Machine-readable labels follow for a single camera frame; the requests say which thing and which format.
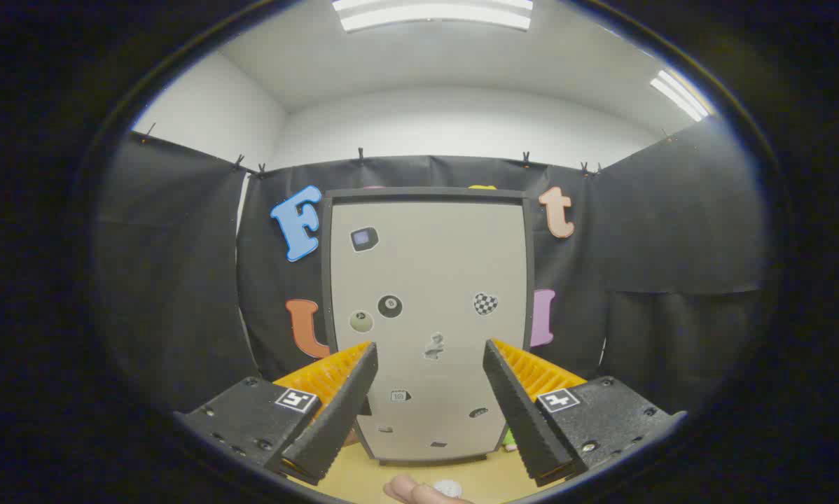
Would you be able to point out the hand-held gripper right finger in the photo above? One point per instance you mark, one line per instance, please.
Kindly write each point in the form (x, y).
(521, 413)

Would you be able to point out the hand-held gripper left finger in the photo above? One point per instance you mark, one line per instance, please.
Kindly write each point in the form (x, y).
(342, 413)

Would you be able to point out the white shoe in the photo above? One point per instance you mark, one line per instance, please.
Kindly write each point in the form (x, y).
(447, 488)

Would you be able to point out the grey shoe cabinet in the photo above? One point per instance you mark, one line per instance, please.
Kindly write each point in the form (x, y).
(426, 194)

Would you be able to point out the green pink plush toy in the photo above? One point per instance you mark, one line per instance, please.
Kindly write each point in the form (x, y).
(509, 441)

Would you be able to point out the black backdrop cloth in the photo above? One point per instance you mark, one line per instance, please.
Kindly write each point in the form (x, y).
(174, 280)

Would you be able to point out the row of black cloth clips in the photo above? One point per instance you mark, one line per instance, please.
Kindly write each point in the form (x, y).
(361, 155)

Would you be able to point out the long ceiling light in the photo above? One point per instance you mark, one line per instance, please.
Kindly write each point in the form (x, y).
(433, 14)
(680, 94)

